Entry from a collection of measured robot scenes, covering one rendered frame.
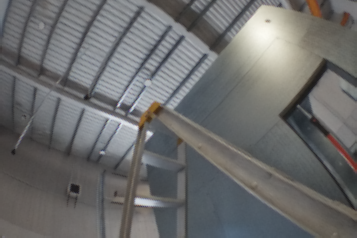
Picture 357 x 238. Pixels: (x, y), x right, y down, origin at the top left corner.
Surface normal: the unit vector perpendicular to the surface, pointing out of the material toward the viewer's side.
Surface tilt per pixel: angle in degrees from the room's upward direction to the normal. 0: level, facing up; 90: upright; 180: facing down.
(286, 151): 90
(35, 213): 90
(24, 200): 90
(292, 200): 88
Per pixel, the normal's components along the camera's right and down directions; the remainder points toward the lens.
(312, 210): -0.73, -0.46
